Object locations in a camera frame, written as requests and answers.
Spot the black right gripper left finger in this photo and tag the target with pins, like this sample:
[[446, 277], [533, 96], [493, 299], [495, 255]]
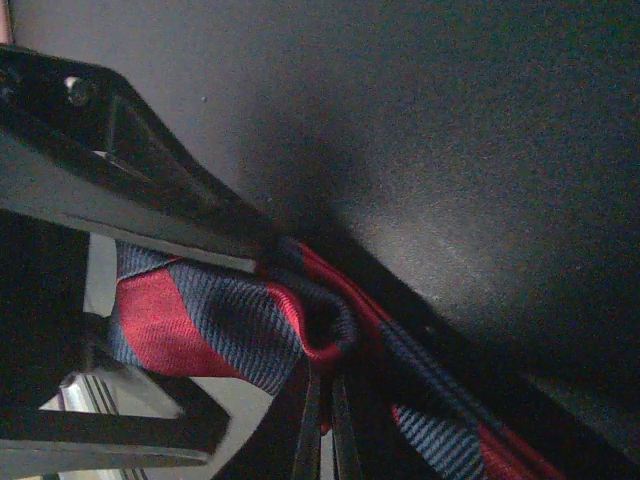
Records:
[[286, 444]]

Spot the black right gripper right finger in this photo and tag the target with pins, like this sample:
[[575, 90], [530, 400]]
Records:
[[366, 442]]

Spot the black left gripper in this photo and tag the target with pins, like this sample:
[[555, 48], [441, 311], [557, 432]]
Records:
[[81, 148]]

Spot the red navy striped tie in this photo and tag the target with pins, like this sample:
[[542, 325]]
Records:
[[181, 318]]

